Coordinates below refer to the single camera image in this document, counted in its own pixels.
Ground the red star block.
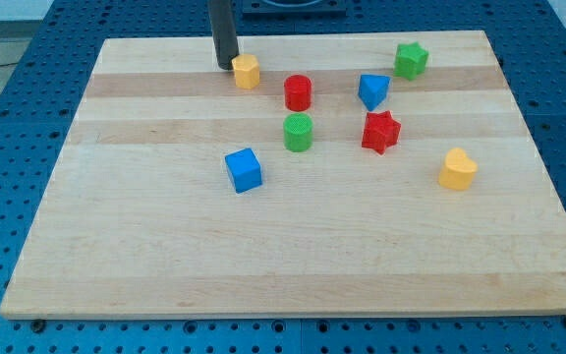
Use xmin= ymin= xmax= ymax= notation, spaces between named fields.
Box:
xmin=361 ymin=110 xmax=401 ymax=155

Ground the yellow hexagon block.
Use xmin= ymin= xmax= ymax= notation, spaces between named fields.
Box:
xmin=231 ymin=54 xmax=260 ymax=89

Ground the blue triangle block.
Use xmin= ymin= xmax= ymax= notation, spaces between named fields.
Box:
xmin=358 ymin=74 xmax=391 ymax=111

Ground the wooden board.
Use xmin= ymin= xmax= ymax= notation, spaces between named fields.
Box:
xmin=0 ymin=30 xmax=566 ymax=320

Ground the green cylinder block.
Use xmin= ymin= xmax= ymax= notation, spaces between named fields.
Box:
xmin=283 ymin=113 xmax=313 ymax=152

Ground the blue cube block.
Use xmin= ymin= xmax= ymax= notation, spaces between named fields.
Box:
xmin=224 ymin=147 xmax=262 ymax=194

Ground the green star block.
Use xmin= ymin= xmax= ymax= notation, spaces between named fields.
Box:
xmin=394 ymin=42 xmax=429 ymax=81

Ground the yellow heart block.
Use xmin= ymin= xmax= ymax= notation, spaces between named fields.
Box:
xmin=438 ymin=147 xmax=479 ymax=191

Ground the black cylindrical robot arm rod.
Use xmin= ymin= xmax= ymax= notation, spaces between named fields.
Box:
xmin=207 ymin=0 xmax=239 ymax=71

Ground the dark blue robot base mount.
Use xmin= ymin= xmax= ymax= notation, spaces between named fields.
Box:
xmin=241 ymin=0 xmax=348 ymax=18

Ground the red cylinder block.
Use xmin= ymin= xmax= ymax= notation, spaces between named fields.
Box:
xmin=284 ymin=75 xmax=311 ymax=112

